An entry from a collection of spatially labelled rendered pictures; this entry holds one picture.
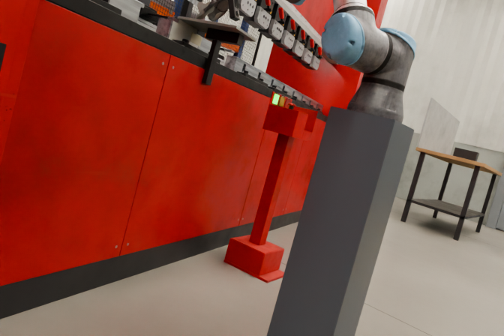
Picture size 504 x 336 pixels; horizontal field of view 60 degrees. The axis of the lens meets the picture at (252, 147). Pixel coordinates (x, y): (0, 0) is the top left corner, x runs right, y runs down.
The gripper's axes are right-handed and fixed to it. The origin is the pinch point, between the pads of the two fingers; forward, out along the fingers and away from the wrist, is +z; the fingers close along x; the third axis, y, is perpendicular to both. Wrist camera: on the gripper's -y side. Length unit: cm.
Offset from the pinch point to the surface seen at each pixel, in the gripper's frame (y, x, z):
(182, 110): -28.9, 9.4, 22.7
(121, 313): -83, 38, 62
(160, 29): 0.8, 13.7, 11.8
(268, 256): -89, -40, 45
